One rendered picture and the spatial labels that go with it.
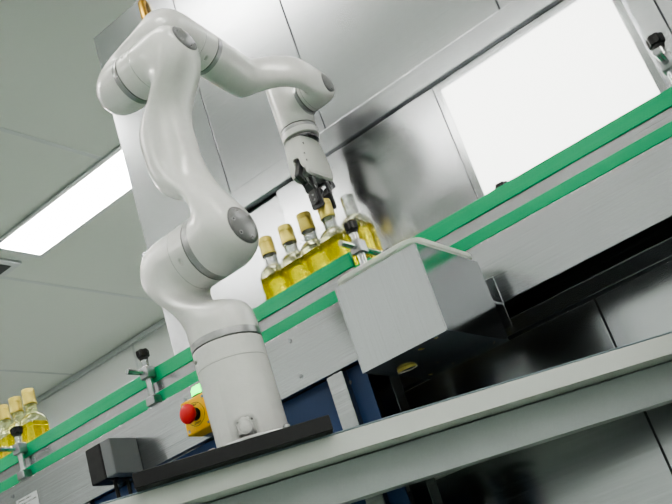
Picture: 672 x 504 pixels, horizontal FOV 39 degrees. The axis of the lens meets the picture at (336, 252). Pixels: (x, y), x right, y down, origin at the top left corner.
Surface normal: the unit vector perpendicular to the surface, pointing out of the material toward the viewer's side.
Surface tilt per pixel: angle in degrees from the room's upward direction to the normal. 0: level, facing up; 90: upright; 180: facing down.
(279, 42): 90
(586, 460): 90
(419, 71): 90
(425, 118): 90
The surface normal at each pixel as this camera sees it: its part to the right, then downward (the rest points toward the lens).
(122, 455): 0.76, -0.46
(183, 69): 0.70, 0.20
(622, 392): 0.04, -0.40
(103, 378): -0.58, -0.15
